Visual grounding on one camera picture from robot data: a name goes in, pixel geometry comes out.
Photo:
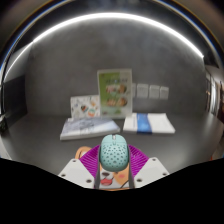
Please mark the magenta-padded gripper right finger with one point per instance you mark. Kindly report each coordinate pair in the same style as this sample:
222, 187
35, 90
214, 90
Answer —
139, 163

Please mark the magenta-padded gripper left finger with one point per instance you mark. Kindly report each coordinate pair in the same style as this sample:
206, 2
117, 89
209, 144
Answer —
87, 161

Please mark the teal perforated computer mouse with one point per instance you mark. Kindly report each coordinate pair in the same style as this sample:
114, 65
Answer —
114, 153

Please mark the orange corgi-shaped mouse pad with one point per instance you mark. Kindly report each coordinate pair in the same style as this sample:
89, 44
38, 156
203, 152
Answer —
110, 180

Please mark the grey striped book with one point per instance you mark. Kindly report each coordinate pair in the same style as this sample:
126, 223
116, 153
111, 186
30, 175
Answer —
88, 128

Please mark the white book with blue band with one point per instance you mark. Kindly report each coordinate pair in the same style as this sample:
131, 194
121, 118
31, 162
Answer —
150, 123

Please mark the white cartoon sticker card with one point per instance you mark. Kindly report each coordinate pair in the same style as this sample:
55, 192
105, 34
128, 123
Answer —
83, 107

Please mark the green food poster card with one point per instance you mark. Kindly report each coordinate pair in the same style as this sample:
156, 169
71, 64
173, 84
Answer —
115, 93

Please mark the black-framed glass partition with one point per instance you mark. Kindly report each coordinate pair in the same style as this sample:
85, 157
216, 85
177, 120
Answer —
213, 96

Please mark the curved white ceiling light strip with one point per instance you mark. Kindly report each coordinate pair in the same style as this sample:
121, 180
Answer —
113, 15

